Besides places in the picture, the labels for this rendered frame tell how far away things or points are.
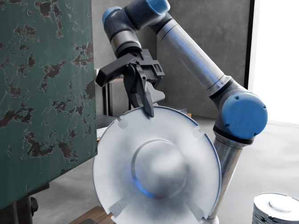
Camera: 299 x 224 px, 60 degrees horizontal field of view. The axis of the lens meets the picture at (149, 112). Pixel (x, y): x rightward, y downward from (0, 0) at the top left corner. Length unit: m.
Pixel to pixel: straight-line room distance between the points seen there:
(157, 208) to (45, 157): 0.35
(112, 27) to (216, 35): 4.52
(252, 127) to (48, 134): 0.56
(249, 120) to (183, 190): 0.26
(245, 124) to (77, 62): 0.53
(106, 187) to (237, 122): 0.37
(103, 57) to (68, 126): 4.58
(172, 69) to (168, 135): 5.11
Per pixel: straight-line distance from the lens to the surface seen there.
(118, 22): 0.75
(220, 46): 5.14
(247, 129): 0.72
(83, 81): 0.28
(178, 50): 0.85
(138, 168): 0.56
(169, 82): 5.76
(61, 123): 0.27
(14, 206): 0.42
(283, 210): 1.71
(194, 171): 0.61
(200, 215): 0.60
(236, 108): 0.70
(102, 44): 4.84
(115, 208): 0.55
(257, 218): 1.70
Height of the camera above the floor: 1.17
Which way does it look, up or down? 12 degrees down
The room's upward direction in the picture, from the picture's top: straight up
